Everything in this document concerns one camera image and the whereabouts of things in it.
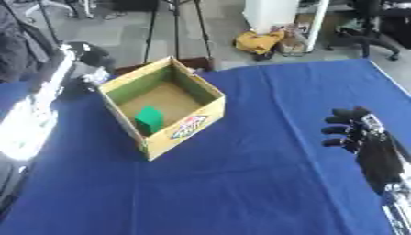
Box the tan cardboard box green inside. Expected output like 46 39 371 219
96 55 228 162

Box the green block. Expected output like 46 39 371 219
133 106 166 135

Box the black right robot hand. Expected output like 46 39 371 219
319 106 411 196

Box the yellow bag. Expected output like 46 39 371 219
232 29 288 56

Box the white cabinet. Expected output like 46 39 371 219
240 0 302 35

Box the black office chair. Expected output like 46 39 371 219
324 0 411 62

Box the black tripod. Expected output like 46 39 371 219
141 0 216 67

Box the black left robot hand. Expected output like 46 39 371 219
56 41 117 102

